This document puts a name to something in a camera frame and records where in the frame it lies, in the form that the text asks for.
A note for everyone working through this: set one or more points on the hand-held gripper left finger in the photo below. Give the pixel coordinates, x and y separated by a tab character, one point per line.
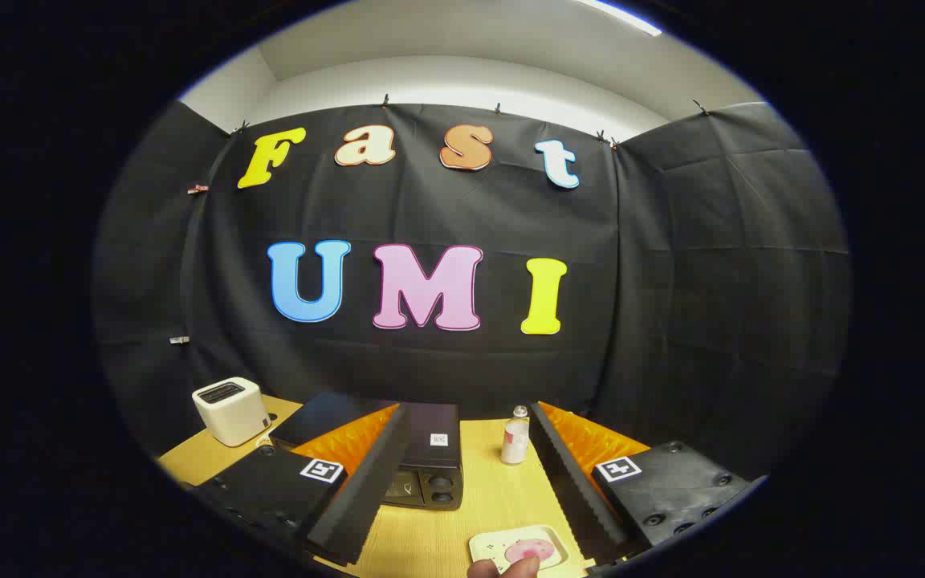
366	482

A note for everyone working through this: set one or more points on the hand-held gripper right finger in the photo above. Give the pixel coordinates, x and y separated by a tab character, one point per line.
571	482

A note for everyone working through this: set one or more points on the toaster oven glass door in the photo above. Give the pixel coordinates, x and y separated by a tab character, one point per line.
405	486

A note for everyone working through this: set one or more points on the pink round food slice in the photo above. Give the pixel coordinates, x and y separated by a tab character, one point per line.
531	551

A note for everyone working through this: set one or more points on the black toaster oven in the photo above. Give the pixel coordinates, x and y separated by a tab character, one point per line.
434	421

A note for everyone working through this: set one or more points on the cream rectangular tray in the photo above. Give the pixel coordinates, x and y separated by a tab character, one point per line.
488	547

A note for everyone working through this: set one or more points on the black oven knob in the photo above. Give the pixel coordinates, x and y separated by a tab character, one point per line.
440	482
441	498

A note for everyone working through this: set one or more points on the white slot toaster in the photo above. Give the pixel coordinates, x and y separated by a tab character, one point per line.
230	413

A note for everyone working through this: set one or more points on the clear bottle with pink label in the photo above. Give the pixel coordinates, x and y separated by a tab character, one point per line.
514	445

